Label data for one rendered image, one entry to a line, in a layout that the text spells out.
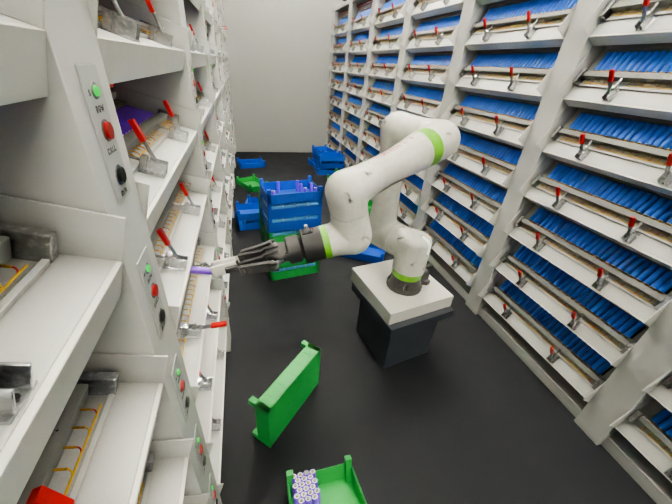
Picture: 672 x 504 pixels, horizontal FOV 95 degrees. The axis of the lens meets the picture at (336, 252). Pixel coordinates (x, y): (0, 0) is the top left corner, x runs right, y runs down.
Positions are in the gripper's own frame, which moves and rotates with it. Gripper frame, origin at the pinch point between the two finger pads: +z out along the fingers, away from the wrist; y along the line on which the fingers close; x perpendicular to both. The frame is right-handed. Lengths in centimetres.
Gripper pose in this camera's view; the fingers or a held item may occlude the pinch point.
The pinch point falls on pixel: (225, 266)
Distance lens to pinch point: 85.9
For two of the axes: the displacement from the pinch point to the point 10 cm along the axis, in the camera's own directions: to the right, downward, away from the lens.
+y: 2.2, 5.1, -8.3
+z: -9.6, 2.4, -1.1
